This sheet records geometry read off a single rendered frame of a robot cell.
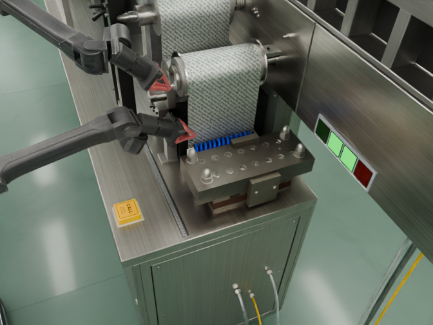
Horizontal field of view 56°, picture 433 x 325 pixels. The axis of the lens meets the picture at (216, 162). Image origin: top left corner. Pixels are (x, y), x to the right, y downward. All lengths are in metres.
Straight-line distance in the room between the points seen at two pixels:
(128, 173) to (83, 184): 1.28
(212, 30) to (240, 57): 0.21
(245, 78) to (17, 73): 2.87
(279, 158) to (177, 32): 0.52
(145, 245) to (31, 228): 1.40
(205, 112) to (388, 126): 0.54
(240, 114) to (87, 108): 0.69
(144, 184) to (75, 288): 1.00
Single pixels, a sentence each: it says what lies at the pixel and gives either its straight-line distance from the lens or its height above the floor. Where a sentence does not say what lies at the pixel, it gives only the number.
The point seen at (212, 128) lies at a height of 1.08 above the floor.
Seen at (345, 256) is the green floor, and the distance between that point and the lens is 2.41.
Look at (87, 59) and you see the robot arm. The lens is 1.09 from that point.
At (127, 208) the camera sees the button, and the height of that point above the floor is 0.92.
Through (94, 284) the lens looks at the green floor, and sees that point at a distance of 2.24.
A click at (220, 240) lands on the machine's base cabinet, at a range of 1.30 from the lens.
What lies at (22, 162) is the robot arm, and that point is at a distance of 1.13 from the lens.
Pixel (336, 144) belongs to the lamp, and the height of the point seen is 1.19.
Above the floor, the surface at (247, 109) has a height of 1.12.
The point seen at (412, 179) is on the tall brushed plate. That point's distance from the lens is 0.98.
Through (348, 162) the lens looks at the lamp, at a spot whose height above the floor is 1.18.
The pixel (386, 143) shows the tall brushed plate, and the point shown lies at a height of 1.31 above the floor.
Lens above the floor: 1.90
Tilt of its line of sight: 44 degrees down
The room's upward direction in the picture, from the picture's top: 3 degrees clockwise
